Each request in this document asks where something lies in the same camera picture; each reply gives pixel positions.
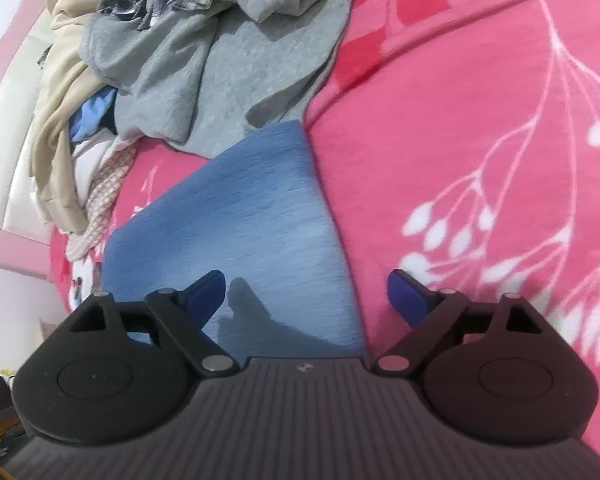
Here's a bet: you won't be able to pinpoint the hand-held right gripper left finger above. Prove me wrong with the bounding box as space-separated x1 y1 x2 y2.
70 270 237 376

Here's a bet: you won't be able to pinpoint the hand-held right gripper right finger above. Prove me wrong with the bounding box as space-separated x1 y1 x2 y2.
372 270 544 376

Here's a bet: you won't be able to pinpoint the blue denim jeans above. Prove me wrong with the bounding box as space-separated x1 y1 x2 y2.
101 120 370 361

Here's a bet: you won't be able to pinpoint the beige pants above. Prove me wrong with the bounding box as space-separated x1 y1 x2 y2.
29 0 112 234

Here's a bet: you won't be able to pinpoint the pink white houndstooth cloth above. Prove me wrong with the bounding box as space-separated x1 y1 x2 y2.
64 151 137 262

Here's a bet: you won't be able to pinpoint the pink floral blanket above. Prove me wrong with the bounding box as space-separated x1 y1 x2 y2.
49 0 600 441

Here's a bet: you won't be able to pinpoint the light blue cloth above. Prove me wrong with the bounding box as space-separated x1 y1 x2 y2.
69 86 119 142

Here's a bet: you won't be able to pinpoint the grey sweatshirt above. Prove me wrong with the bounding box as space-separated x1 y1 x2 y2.
76 0 354 157

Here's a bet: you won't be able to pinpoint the pink white bed headboard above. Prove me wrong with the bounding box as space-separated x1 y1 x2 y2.
0 7 56 281

